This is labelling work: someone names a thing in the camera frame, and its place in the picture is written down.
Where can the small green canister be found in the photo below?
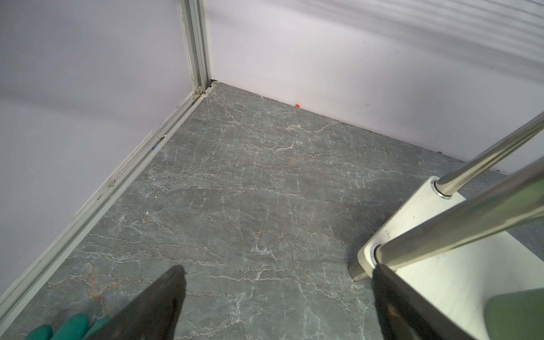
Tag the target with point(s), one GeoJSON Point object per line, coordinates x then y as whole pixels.
{"type": "Point", "coordinates": [516, 315]}

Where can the white two-tier shelf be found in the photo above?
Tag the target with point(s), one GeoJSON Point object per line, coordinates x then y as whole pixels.
{"type": "Point", "coordinates": [456, 252]}

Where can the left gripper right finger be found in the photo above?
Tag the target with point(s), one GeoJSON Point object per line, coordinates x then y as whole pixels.
{"type": "Point", "coordinates": [404, 314]}

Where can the green work glove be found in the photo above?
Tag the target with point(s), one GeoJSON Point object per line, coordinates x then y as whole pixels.
{"type": "Point", "coordinates": [75, 328]}

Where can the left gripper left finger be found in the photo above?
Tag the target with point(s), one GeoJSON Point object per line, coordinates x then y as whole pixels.
{"type": "Point", "coordinates": [154, 314]}

